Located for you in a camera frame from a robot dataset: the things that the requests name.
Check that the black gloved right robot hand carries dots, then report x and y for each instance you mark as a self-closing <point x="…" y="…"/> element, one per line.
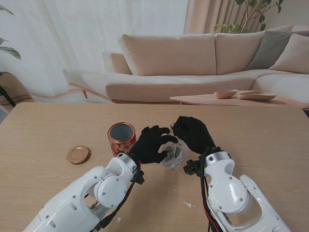
<point x="195" y="135"/>

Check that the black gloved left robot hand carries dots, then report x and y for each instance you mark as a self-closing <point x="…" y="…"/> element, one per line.
<point x="149" y="147"/>

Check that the clear plastic tea bag pouch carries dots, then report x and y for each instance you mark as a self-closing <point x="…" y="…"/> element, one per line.
<point x="175" y="157"/>

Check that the red floral tea tin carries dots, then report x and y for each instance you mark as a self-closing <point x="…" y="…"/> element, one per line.
<point x="120" y="146"/>

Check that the copper round tin lid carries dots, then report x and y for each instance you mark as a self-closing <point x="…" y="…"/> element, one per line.
<point x="79" y="155"/>

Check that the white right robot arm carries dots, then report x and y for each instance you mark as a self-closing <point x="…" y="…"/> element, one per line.
<point x="229" y="193"/>

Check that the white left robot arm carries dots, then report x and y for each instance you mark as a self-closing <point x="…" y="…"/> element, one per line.
<point x="72" y="207"/>

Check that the light wooden coffee table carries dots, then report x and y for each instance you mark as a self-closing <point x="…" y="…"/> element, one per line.
<point x="200" y="99"/>

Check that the round wooden bowl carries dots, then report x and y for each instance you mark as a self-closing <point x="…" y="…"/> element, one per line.
<point x="225" y="94"/>

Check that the beige corner sofa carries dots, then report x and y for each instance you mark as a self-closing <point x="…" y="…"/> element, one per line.
<point x="173" y="70"/>

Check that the large white paper scrap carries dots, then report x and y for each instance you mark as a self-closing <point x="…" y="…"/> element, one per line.
<point x="189" y="205"/>

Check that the oblong wooden tray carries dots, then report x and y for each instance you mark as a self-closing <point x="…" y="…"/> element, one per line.
<point x="256" y="96"/>

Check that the grey sofa cushion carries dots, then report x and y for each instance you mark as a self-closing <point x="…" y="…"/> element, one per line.
<point x="268" y="50"/>

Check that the beige pleated curtain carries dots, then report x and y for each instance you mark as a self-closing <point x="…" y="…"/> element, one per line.
<point x="207" y="17"/>

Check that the beige sofa cushion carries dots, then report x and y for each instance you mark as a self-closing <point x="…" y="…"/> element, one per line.
<point x="293" y="56"/>

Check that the tall green leafy plant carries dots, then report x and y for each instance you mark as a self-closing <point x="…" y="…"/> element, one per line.
<point x="248" y="14"/>

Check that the sheer white curtain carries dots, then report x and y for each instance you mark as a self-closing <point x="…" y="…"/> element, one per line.
<point x="72" y="36"/>

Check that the tan woven basket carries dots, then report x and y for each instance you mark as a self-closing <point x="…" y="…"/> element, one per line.
<point x="13" y="87"/>

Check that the black stand leg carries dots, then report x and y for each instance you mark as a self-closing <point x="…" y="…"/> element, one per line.
<point x="7" y="96"/>

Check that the green plant with long leaves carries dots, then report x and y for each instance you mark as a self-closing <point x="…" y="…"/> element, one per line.
<point x="10" y="51"/>

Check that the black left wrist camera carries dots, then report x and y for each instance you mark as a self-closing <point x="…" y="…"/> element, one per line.
<point x="140" y="177"/>

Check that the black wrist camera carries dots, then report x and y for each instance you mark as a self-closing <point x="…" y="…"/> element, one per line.
<point x="140" y="177"/>
<point x="192" y="167"/>

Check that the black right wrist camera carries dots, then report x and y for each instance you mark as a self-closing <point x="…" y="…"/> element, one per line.
<point x="192" y="167"/>

